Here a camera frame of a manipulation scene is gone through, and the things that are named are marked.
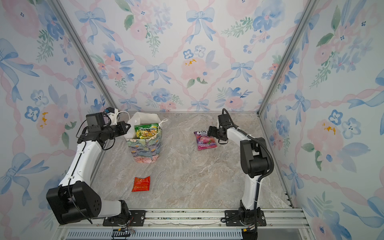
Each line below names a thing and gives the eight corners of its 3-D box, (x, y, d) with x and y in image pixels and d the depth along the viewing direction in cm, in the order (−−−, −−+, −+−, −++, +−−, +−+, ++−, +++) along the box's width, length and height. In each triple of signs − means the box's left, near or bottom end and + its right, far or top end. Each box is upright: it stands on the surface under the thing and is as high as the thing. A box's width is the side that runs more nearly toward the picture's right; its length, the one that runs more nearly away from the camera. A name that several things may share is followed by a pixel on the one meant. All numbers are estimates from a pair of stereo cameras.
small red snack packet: (132, 191, 84) (131, 190, 82) (136, 178, 89) (135, 176, 87) (149, 191, 84) (148, 190, 82) (151, 178, 89) (150, 176, 87)
